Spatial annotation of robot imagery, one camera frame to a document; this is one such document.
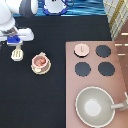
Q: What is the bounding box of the grey frying pan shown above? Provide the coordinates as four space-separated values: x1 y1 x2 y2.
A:
75 86 128 128

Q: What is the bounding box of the black burner top right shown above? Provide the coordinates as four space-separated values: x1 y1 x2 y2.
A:
96 45 111 58

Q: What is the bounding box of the black burner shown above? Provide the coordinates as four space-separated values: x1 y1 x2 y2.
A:
98 62 115 76
75 62 91 77
96 45 111 58

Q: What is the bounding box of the pink pot lid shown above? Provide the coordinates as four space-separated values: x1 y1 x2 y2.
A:
74 43 89 57

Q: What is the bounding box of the brown stove top board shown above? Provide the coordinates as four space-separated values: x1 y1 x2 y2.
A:
66 41 128 128

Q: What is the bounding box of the pink pot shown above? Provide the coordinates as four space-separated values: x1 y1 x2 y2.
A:
32 52 49 66

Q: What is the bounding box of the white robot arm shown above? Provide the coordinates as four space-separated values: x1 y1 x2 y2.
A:
0 0 38 46

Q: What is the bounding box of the cream round plate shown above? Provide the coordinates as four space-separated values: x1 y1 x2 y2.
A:
31 61 51 75

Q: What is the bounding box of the black burner bottom right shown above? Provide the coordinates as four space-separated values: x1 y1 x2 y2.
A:
98 62 115 76

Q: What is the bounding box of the white gripper body blue ring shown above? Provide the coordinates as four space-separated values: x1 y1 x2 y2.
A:
0 27 34 46

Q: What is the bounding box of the cream slotted spatula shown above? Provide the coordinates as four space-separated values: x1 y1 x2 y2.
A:
11 45 24 61

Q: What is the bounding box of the black table mat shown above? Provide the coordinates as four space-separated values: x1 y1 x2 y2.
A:
0 15 110 128

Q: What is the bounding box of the black burner bottom left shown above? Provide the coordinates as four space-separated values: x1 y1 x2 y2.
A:
75 62 91 77

